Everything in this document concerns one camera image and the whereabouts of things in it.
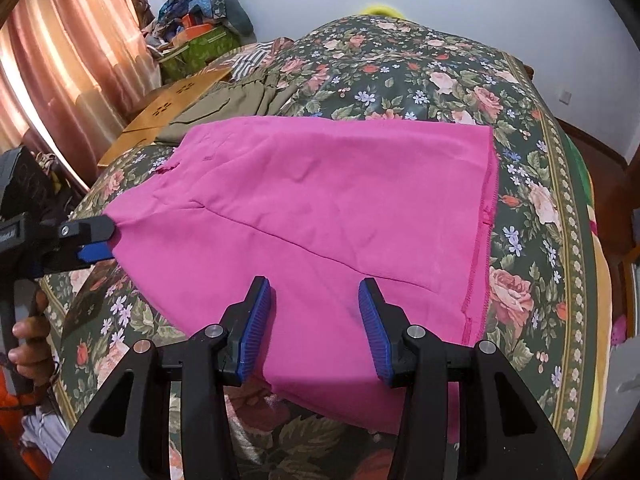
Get striped cloth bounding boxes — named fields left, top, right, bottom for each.
left=231, top=37, right=296, bottom=81

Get floral bed blanket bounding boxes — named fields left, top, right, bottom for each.
left=40, top=16, right=615, bottom=480

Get olive green garment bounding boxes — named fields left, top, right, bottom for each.
left=157, top=70, right=301, bottom=142

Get yellow-green plush pillow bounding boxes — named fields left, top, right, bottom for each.
left=361, top=4, right=407, bottom=19

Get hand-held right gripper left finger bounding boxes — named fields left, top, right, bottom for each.
left=51, top=276, right=273, bottom=480

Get person's left hand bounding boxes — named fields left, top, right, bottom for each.
left=8, top=290, right=54, bottom=386

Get pink pants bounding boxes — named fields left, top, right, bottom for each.
left=106, top=116, right=499, bottom=444

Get pile of clothes and bags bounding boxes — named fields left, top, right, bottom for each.
left=142, top=0, right=257, bottom=83

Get pink striped curtain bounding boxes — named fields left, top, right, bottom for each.
left=0, top=0, right=162, bottom=161

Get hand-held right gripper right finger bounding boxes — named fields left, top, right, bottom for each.
left=358, top=278, right=578, bottom=480

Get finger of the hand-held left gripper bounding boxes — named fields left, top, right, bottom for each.
left=56, top=214, right=117, bottom=266

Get wooden bed frame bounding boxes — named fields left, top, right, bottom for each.
left=520, top=60, right=640, bottom=271

